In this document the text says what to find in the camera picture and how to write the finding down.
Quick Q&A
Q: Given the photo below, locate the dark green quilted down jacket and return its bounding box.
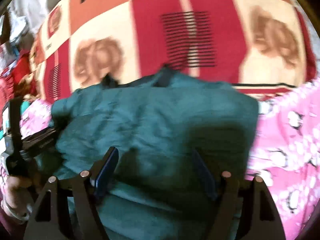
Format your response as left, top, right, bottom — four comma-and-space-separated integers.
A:
37, 68, 259, 239

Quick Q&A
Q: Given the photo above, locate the person left hand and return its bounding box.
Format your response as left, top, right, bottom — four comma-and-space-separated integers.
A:
2, 172, 42, 224

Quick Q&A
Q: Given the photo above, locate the teal green garment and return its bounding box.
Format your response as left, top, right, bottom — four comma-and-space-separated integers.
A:
20, 101, 30, 115

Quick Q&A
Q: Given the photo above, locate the pink penguin print quilt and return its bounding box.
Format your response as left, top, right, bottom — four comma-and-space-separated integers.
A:
19, 77, 320, 240

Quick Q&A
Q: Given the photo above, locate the red folded cloth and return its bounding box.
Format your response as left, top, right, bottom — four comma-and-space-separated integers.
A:
1, 51, 38, 107

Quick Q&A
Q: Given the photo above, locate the grey white bedding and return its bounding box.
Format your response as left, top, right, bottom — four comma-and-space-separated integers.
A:
8, 0, 60, 43

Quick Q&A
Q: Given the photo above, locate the red cream rose patterned blanket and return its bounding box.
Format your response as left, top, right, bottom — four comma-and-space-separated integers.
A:
30, 0, 317, 102

